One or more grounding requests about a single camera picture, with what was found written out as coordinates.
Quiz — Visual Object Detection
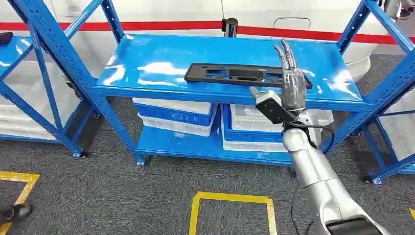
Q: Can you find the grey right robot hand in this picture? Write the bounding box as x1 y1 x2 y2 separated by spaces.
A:
249 39 308 115

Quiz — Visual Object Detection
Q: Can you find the long black plastic part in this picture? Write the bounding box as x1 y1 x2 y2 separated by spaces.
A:
184 62 314 90

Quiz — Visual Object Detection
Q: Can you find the blue plastic crate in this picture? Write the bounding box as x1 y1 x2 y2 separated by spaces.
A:
134 103 217 127
221 103 285 143

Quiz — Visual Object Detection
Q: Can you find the blue metal shelving rack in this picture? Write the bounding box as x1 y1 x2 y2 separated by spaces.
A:
360 110 415 186
0 25 94 160
8 0 415 167

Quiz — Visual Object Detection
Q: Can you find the small black object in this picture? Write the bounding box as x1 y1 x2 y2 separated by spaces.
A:
0 31 14 46

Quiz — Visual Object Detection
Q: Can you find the robot's black left foot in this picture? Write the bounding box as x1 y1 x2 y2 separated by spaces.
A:
0 202 34 226

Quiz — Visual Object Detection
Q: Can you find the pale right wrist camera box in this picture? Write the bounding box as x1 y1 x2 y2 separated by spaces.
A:
255 90 291 125

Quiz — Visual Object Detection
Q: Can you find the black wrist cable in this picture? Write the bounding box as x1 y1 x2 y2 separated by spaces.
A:
283 121 336 155

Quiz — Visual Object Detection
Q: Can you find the black stanchion post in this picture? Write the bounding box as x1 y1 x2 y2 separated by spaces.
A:
222 18 239 38

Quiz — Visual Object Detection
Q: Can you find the black hanging arm cable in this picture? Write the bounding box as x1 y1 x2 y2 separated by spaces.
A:
289 181 315 235

